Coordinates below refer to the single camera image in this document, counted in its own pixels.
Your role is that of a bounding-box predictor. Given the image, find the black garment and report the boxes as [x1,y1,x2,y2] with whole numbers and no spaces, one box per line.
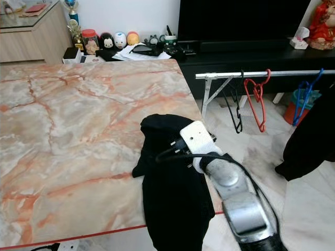
[275,92,335,182]
[132,114,218,251]

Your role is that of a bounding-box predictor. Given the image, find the blue hanger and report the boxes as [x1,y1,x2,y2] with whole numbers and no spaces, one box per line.
[292,68,325,127]

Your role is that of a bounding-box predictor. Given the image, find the black hanger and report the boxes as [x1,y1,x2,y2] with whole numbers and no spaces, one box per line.
[222,71,245,134]

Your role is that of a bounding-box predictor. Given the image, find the wooden cabinet with glass top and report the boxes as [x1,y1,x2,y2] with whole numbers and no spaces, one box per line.
[0,0,71,64]

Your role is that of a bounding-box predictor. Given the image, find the white small box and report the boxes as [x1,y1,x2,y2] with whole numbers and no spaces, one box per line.
[64,47,84,64]

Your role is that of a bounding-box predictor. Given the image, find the gold trophy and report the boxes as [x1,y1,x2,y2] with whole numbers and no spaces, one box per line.
[71,24,84,50]

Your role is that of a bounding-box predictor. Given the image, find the clear jar with red lid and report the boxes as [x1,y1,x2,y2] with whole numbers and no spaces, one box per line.
[81,29,100,54]

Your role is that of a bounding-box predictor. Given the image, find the red book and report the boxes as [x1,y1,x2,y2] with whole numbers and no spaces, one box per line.
[24,3,50,15]

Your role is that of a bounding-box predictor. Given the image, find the black mouse figurine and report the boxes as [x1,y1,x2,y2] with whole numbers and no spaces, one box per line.
[99,32,115,50]

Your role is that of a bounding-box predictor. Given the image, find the blue trophy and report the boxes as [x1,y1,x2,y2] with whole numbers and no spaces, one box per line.
[65,0,81,26]

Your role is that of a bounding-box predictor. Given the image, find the white power strip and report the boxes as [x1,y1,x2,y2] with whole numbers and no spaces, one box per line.
[31,241,79,251]

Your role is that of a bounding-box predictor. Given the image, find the white paper stack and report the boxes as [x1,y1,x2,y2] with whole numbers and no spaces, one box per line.
[113,43,172,62]

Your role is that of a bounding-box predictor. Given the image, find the white egg figurine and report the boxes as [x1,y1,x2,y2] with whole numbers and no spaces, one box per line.
[114,32,127,49]

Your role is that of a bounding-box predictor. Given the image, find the orange round figurine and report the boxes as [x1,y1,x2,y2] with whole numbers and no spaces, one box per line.
[126,31,140,46]

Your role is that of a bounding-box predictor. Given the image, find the black pouch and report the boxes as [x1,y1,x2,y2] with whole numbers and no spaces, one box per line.
[131,44,160,55]

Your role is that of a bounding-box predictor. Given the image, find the small grey figurines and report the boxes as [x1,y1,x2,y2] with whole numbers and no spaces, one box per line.
[142,34,162,47]

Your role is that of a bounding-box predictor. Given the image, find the white green mug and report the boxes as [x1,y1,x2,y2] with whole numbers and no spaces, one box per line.
[162,26,178,53]

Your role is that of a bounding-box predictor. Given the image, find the black television cabinet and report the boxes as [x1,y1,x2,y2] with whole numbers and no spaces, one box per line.
[94,44,335,100]

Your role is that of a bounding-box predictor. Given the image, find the black soundbar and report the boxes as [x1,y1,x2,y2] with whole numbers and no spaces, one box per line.
[196,38,294,53]

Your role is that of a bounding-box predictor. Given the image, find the black television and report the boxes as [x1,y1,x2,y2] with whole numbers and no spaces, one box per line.
[178,0,312,42]

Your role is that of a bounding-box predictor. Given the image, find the silver metal clothes rack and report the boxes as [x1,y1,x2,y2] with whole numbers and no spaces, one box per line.
[195,69,335,120]

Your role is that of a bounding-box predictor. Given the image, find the red bin with teal liner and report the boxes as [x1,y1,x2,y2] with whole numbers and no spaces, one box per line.
[284,89,321,126]

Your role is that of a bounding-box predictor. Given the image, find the white tissue holder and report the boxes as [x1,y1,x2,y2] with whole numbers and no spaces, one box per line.
[291,26,310,49]

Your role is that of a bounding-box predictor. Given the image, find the red figurine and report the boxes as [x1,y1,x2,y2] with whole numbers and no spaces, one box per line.
[308,0,335,50]

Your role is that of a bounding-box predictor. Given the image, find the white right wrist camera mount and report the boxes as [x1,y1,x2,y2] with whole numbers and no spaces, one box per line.
[180,120,220,172]

